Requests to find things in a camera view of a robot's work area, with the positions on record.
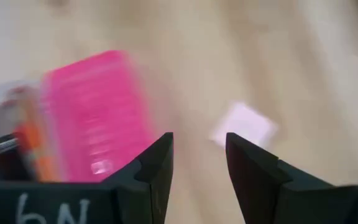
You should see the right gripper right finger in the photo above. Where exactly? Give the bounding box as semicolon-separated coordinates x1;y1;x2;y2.
225;131;358;224

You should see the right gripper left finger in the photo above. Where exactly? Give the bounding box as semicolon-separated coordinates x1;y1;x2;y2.
0;131;175;224

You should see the orange pencil with pink eraser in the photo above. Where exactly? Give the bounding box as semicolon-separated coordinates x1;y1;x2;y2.
13;89;59;183

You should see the pink sticky note pad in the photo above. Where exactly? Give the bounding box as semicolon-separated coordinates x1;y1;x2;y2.
209;100;280;151

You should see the clear pencil box pink lid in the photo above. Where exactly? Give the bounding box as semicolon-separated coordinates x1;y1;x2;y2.
0;49;155;184

